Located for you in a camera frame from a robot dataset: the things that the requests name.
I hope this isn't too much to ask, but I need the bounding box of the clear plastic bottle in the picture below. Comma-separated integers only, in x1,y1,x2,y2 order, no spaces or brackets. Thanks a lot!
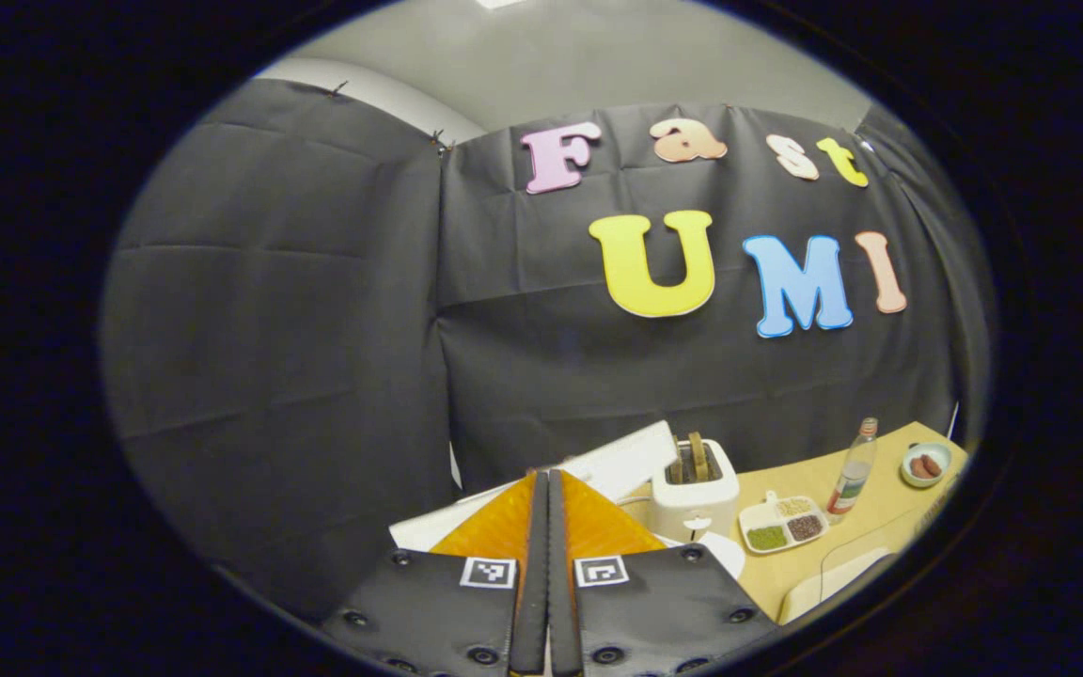
826,417,879,526

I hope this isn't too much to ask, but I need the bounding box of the pale green plate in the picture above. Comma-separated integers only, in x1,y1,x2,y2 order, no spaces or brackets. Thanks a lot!
901,442,954,489

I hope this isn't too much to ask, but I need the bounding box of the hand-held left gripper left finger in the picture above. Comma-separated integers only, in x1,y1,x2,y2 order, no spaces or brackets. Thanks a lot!
321,468,550,677

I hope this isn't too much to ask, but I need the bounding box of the black backdrop cloth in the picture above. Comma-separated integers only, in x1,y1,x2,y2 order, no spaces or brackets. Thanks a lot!
100,78,994,622

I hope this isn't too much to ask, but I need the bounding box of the white divided bean tray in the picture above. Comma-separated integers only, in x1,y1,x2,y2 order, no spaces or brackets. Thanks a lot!
738,491,831,555

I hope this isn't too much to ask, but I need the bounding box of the white toaster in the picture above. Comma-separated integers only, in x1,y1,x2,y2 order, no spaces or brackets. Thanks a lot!
650,438,741,543

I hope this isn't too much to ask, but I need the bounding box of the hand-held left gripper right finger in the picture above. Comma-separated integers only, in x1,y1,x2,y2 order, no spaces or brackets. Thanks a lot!
549,468,780,677

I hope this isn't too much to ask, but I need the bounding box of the white rice cooker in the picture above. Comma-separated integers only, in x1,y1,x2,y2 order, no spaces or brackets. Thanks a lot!
389,420,746,579

